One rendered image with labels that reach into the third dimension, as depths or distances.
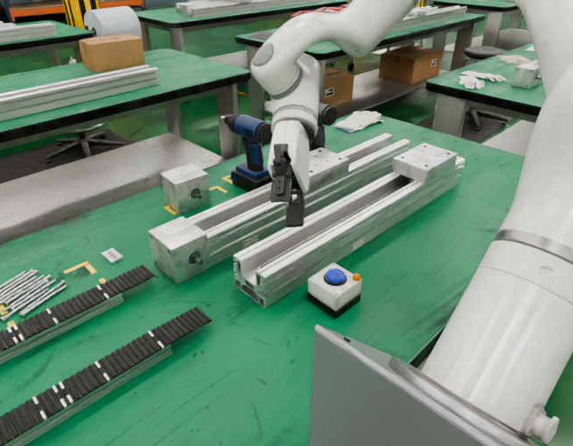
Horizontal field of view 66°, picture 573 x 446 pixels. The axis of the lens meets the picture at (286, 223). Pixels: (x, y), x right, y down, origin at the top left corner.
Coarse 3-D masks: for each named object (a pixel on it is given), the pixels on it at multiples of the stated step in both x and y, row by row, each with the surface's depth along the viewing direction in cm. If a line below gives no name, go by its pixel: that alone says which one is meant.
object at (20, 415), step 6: (18, 408) 68; (24, 408) 68; (12, 414) 67; (18, 414) 67; (24, 414) 67; (18, 420) 66; (24, 420) 67; (30, 420) 66; (18, 426) 66; (24, 426) 66; (30, 426) 66; (24, 432) 65
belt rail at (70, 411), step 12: (168, 348) 80; (144, 360) 77; (156, 360) 79; (132, 372) 77; (108, 384) 73; (120, 384) 75; (84, 396) 71; (96, 396) 73; (72, 408) 71; (48, 420) 68; (60, 420) 69; (36, 432) 67; (12, 444) 66; (24, 444) 66
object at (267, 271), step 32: (384, 192) 122; (416, 192) 121; (320, 224) 106; (352, 224) 103; (384, 224) 113; (256, 256) 94; (288, 256) 92; (320, 256) 98; (256, 288) 91; (288, 288) 94
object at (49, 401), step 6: (48, 390) 71; (42, 396) 70; (48, 396) 70; (54, 396) 70; (42, 402) 69; (48, 402) 69; (54, 402) 69; (48, 408) 68; (54, 408) 68; (60, 408) 68; (48, 414) 67; (54, 414) 68
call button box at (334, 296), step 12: (312, 276) 91; (324, 276) 90; (348, 276) 91; (312, 288) 90; (324, 288) 88; (336, 288) 87; (348, 288) 88; (360, 288) 91; (312, 300) 92; (324, 300) 89; (336, 300) 86; (348, 300) 89; (336, 312) 88
